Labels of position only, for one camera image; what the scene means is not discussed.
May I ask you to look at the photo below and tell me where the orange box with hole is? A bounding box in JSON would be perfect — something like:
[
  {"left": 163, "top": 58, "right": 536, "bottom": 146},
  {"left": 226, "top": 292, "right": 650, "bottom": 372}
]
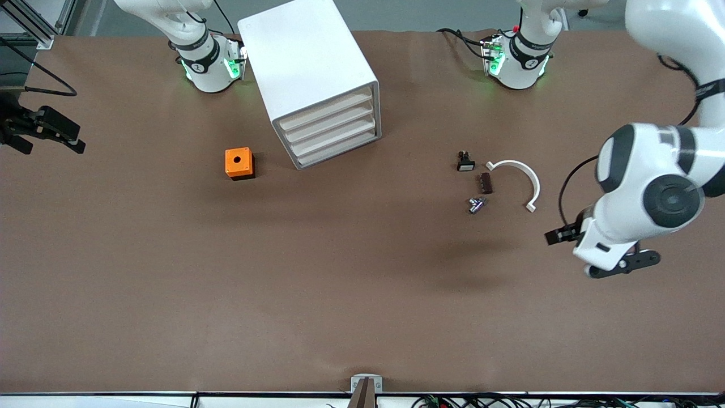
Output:
[{"left": 225, "top": 147, "right": 255, "bottom": 181}]

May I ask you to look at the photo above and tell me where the white half-ring pipe clamp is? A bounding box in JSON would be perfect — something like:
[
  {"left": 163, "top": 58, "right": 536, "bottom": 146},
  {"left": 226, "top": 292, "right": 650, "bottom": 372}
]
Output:
[{"left": 485, "top": 160, "right": 541, "bottom": 213}]

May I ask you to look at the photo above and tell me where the tangled cable bundle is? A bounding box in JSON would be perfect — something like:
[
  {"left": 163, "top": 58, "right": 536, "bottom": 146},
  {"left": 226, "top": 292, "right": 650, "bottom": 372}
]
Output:
[{"left": 411, "top": 394, "right": 725, "bottom": 408}]

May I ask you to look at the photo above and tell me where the brown tapered post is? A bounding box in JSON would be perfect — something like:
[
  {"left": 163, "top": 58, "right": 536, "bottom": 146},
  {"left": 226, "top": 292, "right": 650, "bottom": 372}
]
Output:
[{"left": 349, "top": 379, "right": 376, "bottom": 408}]

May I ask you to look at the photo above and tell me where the silver metal bracket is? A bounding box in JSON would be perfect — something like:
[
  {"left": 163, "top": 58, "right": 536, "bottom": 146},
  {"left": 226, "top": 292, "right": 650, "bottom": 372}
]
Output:
[{"left": 351, "top": 374, "right": 383, "bottom": 394}]

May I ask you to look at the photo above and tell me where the aluminium frame profile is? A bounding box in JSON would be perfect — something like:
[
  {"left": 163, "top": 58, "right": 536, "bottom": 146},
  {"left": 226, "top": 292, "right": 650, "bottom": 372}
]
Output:
[{"left": 0, "top": 0, "right": 77, "bottom": 50}]

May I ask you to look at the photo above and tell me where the black arm base cable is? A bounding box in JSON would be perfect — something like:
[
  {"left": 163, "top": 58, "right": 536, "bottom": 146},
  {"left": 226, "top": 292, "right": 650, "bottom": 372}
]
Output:
[
  {"left": 190, "top": 0, "right": 237, "bottom": 36},
  {"left": 436, "top": 27, "right": 489, "bottom": 60}
]

